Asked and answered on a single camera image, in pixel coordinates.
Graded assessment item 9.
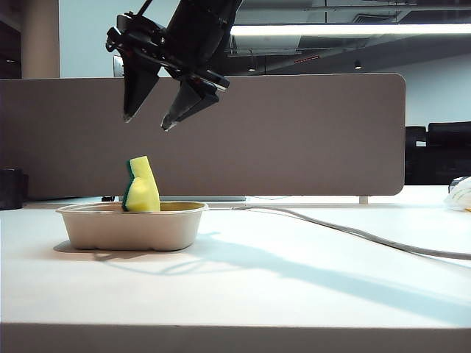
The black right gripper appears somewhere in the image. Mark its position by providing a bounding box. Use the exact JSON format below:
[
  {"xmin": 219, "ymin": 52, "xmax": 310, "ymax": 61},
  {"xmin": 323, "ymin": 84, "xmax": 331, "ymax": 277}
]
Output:
[{"xmin": 106, "ymin": 9, "xmax": 233, "ymax": 132}]

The yellow and green cleaning sponge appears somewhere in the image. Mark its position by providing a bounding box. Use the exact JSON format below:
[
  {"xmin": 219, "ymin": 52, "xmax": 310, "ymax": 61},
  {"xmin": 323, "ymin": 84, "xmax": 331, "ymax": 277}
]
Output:
[{"xmin": 122, "ymin": 155, "xmax": 162, "ymax": 213}]

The beige paper lunch box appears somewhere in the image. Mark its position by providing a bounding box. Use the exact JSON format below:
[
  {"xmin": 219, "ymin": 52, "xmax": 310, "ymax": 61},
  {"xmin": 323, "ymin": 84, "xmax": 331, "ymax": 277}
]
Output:
[{"xmin": 55, "ymin": 201, "xmax": 209, "ymax": 252}]

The flat silver laptop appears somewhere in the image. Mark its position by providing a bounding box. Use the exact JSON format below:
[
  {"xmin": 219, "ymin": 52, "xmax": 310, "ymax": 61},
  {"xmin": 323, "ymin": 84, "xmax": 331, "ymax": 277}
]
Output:
[{"xmin": 160, "ymin": 196, "xmax": 247, "ymax": 203}]

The brown fabric desk divider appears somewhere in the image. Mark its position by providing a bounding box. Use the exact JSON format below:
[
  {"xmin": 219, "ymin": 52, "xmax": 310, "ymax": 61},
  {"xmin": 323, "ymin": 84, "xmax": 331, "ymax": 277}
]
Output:
[{"xmin": 0, "ymin": 72, "xmax": 407, "ymax": 202}]

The beige building column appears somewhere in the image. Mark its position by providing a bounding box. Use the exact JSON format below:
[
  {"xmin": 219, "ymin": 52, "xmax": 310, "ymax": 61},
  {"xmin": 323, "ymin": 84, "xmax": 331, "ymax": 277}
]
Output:
[{"xmin": 21, "ymin": 0, "xmax": 60, "ymax": 79}]

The black cup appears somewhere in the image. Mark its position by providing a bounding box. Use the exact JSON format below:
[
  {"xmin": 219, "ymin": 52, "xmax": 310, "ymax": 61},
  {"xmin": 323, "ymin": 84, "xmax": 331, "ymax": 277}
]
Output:
[{"xmin": 0, "ymin": 168, "xmax": 29, "ymax": 211}]

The white ceiling light strip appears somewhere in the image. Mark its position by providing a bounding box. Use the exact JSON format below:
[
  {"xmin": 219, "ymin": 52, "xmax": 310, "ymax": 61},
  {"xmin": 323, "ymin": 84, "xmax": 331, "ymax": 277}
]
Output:
[{"xmin": 230, "ymin": 24, "xmax": 471, "ymax": 37}]

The narrow black office chair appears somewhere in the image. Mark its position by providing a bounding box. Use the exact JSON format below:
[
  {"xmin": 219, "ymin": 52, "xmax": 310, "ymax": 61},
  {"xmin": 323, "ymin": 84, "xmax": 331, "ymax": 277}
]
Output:
[{"xmin": 404, "ymin": 126, "xmax": 430, "ymax": 187}]

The wide black office chair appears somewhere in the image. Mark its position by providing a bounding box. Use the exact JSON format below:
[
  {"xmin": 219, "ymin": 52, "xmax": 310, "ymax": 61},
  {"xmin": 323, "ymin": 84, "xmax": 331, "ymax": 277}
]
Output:
[{"xmin": 428, "ymin": 122, "xmax": 471, "ymax": 186}]

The white plastic bag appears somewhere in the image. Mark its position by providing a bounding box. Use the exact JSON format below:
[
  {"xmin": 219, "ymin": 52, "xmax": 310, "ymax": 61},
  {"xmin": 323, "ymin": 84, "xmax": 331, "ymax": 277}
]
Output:
[{"xmin": 443, "ymin": 176, "xmax": 471, "ymax": 213}]

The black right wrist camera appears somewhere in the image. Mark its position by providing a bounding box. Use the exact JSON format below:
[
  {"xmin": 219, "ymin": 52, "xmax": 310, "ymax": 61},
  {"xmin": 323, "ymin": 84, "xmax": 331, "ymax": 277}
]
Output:
[{"xmin": 116, "ymin": 13, "xmax": 169, "ymax": 42}]

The grey cable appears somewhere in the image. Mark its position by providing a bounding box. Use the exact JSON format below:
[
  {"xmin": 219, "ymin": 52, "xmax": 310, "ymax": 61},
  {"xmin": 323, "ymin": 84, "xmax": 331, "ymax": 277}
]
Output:
[{"xmin": 230, "ymin": 205, "xmax": 471, "ymax": 261}]

